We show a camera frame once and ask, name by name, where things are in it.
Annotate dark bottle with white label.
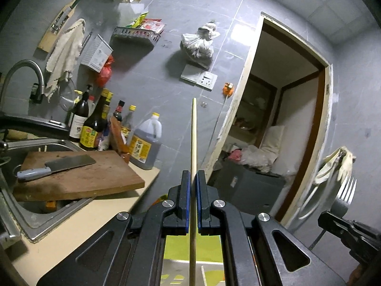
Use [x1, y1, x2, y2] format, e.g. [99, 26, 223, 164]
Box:
[69, 84, 93, 143]

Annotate crumpled clear plastic bag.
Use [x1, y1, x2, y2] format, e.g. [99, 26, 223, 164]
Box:
[240, 144, 279, 173]

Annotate brown wooden board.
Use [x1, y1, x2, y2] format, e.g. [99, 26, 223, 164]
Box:
[110, 116, 131, 164]

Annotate wooden shelf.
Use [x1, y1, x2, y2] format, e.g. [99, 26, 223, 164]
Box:
[232, 77, 277, 143]

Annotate steel faucet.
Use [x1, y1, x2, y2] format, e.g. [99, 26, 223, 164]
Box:
[0, 60, 46, 105]

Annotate dark bottle with red neck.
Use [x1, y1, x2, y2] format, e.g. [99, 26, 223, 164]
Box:
[112, 100, 125, 123]

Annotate hanging clear plastic bag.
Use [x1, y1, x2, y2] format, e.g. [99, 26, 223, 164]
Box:
[180, 20, 219, 69]

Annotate wooden chopstick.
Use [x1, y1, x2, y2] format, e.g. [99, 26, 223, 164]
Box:
[189, 98, 197, 286]

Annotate white hanging towel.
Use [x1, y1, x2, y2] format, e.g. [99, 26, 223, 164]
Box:
[45, 19, 86, 101]

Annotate dark grey washing machine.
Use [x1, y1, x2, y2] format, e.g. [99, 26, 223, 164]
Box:
[208, 158, 286, 215]

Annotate red plastic bag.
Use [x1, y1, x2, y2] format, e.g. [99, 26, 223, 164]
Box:
[96, 55, 114, 88]

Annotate cream rubber gloves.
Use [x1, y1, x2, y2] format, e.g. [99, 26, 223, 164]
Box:
[316, 146, 356, 185]

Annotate silver fork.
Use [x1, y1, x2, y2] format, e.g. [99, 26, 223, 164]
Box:
[330, 176, 357, 216]

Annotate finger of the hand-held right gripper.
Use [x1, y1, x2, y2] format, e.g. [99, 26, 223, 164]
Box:
[318, 211, 355, 246]

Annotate clear bottle with yellow cap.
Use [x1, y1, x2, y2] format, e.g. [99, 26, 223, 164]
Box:
[120, 105, 137, 143]

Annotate wooden cutting board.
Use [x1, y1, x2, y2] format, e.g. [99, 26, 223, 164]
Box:
[12, 150, 145, 201]

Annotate large oil jug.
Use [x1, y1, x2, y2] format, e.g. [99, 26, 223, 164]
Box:
[129, 112, 163, 170]

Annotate grey wall shelf basket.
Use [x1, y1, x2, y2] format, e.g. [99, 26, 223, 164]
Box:
[110, 26, 163, 46]

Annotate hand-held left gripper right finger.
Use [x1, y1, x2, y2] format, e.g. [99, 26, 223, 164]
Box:
[196, 170, 347, 286]

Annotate black faucet attachment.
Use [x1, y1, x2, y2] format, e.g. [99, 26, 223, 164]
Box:
[30, 83, 44, 105]

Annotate white wall socket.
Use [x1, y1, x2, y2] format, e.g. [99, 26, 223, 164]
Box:
[196, 71, 218, 91]

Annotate wooden door frame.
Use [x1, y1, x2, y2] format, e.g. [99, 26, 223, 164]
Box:
[202, 12, 333, 233]

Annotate white pillow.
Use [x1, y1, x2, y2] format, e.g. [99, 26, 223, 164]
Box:
[262, 125, 286, 158]

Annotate grey switch plate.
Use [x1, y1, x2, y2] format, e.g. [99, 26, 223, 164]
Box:
[180, 64, 206, 84]

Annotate wooden knife holder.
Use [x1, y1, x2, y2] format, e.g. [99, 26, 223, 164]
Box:
[36, 0, 87, 52]

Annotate steel sink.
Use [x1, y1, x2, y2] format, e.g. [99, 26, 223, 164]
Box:
[0, 138, 96, 242]

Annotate brown bottle with yellow cap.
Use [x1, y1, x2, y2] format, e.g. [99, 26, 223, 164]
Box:
[103, 91, 114, 120]

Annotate black curved handle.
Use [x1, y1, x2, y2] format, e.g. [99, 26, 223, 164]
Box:
[0, 115, 70, 133]

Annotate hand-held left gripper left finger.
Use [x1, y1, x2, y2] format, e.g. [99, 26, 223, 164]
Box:
[36, 170, 191, 286]

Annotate white utensil holder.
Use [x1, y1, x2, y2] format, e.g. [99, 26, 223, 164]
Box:
[161, 258, 224, 286]

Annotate mesh strainer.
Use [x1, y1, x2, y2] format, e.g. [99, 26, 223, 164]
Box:
[59, 79, 76, 111]

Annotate soy sauce bottle yellow label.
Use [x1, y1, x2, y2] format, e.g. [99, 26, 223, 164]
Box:
[80, 89, 110, 151]

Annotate white slotted wall box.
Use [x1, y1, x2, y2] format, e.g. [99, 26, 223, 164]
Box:
[80, 34, 114, 72]

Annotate colourful snack packets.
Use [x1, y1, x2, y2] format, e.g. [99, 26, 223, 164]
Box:
[125, 11, 166, 34]

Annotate cleaver with grey handle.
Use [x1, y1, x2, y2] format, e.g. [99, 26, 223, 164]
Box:
[16, 154, 96, 182]

